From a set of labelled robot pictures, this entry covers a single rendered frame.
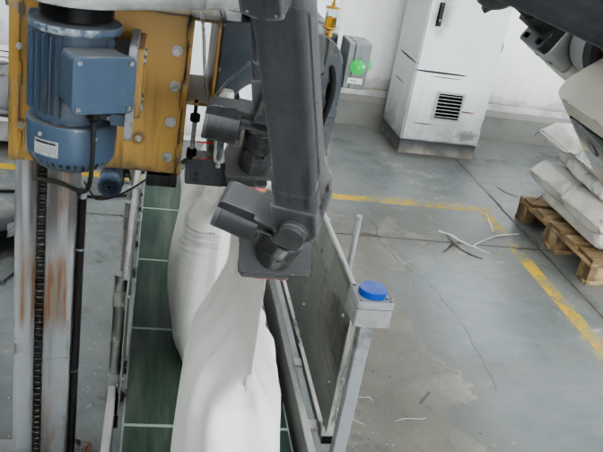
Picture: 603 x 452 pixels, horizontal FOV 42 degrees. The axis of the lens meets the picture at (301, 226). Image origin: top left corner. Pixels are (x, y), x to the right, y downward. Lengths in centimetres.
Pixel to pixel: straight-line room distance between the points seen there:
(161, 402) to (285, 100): 131
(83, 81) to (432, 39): 415
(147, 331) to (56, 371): 44
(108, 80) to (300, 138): 50
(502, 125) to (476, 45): 105
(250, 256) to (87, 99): 37
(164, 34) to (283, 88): 74
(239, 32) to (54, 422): 102
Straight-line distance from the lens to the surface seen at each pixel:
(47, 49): 134
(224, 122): 129
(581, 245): 423
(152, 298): 241
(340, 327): 195
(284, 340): 221
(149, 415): 196
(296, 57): 75
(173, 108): 154
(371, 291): 162
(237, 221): 100
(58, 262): 174
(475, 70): 540
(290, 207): 92
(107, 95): 127
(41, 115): 138
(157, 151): 157
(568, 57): 126
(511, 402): 300
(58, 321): 182
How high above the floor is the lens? 160
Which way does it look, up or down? 24 degrees down
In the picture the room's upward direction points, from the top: 10 degrees clockwise
